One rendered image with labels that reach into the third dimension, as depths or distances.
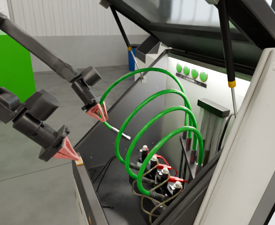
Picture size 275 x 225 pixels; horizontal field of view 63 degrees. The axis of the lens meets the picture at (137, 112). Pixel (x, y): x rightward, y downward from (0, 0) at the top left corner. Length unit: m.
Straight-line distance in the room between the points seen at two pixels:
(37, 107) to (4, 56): 3.38
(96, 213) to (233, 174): 0.51
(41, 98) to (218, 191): 0.52
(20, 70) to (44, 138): 3.43
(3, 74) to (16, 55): 0.35
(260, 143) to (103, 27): 7.30
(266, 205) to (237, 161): 0.11
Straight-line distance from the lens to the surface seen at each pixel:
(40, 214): 2.29
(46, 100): 0.62
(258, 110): 0.57
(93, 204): 0.93
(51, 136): 0.66
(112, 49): 7.80
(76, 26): 7.40
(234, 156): 0.61
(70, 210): 2.25
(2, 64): 4.01
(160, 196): 0.76
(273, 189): 0.56
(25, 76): 4.09
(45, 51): 1.03
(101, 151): 1.26
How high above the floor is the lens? 1.61
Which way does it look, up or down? 23 degrees down
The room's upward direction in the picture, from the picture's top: 2 degrees clockwise
